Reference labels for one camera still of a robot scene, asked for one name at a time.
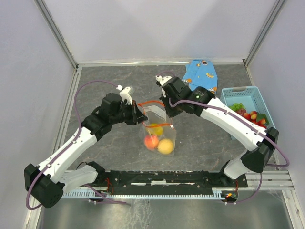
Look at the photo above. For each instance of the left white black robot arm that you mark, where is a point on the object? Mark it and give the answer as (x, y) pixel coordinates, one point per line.
(48, 181)

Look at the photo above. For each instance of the orange peach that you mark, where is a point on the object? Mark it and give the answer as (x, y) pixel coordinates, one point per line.
(151, 141)

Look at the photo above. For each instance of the light blue plastic basket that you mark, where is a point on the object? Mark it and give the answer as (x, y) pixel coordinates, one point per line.
(251, 99)

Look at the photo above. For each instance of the blue patterned cloth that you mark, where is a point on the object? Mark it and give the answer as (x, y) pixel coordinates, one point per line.
(201, 73)

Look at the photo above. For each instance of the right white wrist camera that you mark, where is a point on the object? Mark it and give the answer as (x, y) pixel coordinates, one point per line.
(162, 80)

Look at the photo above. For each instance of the clear zip bag orange zipper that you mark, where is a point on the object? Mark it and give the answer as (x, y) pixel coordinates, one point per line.
(156, 113)

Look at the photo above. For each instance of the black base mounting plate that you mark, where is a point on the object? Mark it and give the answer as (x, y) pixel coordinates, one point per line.
(153, 183)

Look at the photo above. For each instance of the green grapes bunch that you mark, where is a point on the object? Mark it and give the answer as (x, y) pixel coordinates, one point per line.
(236, 106)

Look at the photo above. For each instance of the yellow pear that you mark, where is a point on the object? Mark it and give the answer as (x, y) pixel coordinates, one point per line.
(165, 146)

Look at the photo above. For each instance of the yellow starfruit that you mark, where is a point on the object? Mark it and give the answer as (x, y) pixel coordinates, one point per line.
(154, 129)

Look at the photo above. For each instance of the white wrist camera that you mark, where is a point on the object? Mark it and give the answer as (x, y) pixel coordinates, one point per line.
(162, 80)
(126, 94)

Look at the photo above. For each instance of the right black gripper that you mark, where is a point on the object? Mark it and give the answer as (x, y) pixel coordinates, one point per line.
(170, 113)

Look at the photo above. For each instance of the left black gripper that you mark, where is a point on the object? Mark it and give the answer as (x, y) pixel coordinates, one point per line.
(137, 116)

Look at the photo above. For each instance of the purple grapes bunch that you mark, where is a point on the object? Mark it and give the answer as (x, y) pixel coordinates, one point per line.
(241, 111)

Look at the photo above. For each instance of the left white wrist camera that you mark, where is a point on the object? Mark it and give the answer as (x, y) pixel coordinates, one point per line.
(126, 94)

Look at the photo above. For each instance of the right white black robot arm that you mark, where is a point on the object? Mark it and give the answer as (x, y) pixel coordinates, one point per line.
(259, 142)

